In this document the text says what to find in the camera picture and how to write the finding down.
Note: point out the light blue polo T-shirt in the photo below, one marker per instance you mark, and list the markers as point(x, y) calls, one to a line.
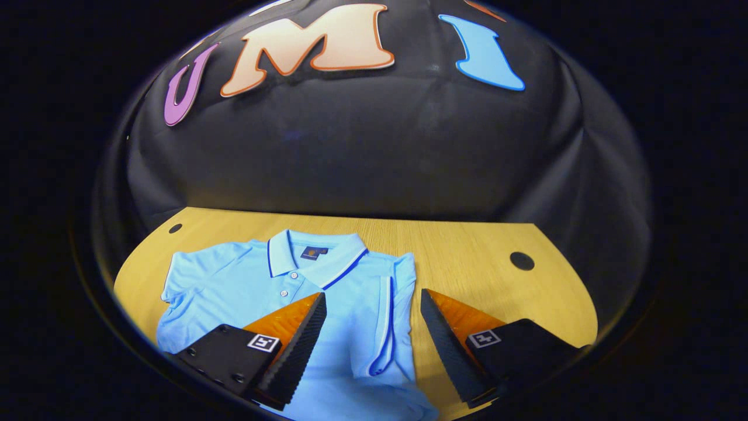
point(350, 304)

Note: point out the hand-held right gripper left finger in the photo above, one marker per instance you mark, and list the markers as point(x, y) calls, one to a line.
point(298, 356)

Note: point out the black backdrop cloth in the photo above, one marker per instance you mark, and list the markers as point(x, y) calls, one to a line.
point(350, 146)

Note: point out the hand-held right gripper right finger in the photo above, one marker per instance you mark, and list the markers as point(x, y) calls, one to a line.
point(450, 356)

